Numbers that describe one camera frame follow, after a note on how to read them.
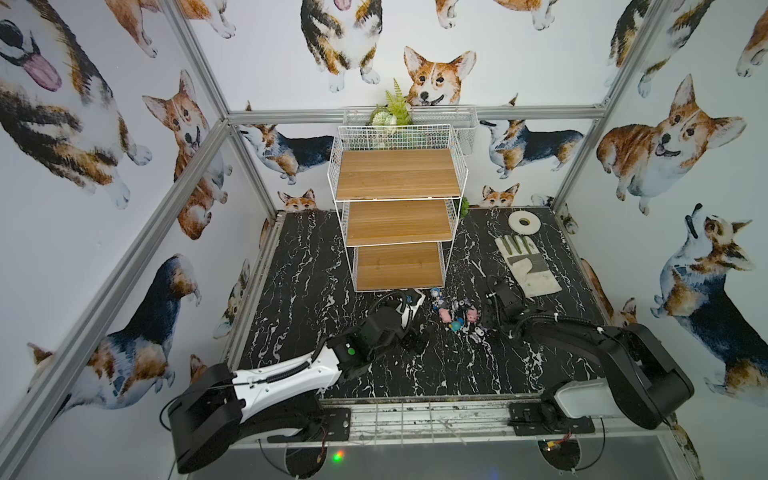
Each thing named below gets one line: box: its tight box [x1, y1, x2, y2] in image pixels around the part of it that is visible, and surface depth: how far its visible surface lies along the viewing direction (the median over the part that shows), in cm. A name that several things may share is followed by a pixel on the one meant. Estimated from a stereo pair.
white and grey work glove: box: [495, 235, 562, 297], surface depth 106 cm
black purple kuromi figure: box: [469, 325, 488, 344], surface depth 88 cm
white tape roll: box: [508, 210, 541, 235], surface depth 120 cm
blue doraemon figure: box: [430, 287, 442, 310], surface depth 97 cm
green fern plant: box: [365, 78, 413, 126], surface depth 83 cm
